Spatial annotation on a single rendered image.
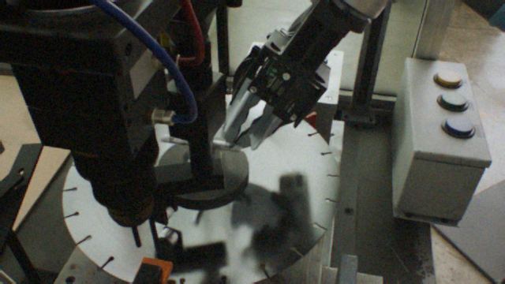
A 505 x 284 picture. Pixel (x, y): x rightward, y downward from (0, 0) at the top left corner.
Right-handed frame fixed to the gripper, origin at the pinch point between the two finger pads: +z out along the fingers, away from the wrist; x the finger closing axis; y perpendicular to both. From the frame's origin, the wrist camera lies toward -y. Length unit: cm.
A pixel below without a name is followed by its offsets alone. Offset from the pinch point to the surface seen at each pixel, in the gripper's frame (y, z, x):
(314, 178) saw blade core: 0.5, -1.5, 10.3
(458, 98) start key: -27.8, -13.6, 28.0
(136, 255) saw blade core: 15.0, 9.3, -2.4
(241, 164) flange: 1.1, 2.1, 2.3
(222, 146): 3.3, 0.0, -1.0
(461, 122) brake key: -21.1, -12.2, 28.5
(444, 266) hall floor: -81, 44, 92
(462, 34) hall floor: -262, -5, 100
